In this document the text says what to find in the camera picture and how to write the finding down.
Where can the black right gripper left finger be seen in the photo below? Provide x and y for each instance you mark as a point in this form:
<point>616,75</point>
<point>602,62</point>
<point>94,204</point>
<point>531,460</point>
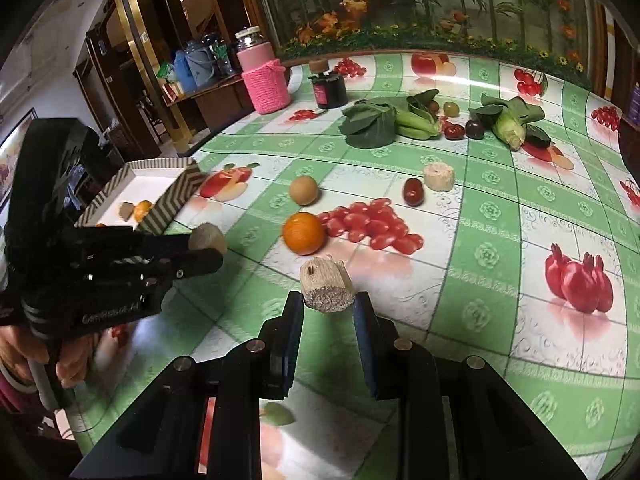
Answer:
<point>277,361</point>

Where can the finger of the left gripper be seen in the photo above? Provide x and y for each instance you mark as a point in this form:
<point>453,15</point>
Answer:
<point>180,264</point>
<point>160,239</point>

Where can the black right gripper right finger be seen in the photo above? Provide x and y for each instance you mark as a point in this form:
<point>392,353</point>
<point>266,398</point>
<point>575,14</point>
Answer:
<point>378,358</point>

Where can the brown kiwi fruit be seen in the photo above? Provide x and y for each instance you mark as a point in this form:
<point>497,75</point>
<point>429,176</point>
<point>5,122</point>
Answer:
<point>207,236</point>

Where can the orange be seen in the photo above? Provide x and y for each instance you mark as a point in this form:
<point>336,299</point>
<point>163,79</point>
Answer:
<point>141,210</point>

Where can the brown cut block piece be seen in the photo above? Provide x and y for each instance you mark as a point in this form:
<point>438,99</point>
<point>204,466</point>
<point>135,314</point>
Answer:
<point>125,211</point>

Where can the orange table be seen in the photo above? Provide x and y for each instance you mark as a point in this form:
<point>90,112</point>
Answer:
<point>303,233</point>

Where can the tan round pear fruit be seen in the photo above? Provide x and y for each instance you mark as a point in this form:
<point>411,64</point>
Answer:
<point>304,190</point>

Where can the striped white storage box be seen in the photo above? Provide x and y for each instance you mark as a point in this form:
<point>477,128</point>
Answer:
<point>166,183</point>

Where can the wooden side cabinet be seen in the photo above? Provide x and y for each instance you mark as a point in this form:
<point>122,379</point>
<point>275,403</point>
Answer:
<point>215,107</point>

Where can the dark red date fruit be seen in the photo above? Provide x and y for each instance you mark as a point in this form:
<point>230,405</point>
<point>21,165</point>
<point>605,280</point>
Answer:
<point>413,192</point>

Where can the blue water jug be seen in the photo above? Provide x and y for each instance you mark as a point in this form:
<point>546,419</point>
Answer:
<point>183,73</point>

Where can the pale cylinder piece far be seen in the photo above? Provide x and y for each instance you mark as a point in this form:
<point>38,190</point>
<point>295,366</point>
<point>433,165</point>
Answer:
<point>438,176</point>

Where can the grey blue kettle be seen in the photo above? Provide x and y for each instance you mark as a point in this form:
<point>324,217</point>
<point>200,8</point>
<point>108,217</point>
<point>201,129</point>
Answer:
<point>202,65</point>

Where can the pink knitted sleeve jar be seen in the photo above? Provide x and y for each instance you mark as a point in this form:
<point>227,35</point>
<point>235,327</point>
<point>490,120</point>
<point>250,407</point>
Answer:
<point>262,73</point>

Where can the large green leaf vegetable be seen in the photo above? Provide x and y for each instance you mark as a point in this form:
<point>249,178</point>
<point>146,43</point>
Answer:
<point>368,125</point>

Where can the red cherry tomato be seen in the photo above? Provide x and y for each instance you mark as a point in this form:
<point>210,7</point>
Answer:
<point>454,132</point>

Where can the green bok choy stalks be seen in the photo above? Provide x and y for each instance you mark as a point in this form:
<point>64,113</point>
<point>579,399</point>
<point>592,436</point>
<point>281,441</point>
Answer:
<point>414,118</point>

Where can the dark jar with cork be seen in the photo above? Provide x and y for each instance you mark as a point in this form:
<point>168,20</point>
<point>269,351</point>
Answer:
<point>329,86</point>

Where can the dark plum fruit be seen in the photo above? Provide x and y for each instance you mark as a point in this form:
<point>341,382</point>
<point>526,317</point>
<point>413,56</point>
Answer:
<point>474,129</point>

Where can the small green grape fruit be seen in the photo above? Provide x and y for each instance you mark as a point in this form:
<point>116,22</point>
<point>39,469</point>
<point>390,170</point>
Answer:
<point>451,109</point>

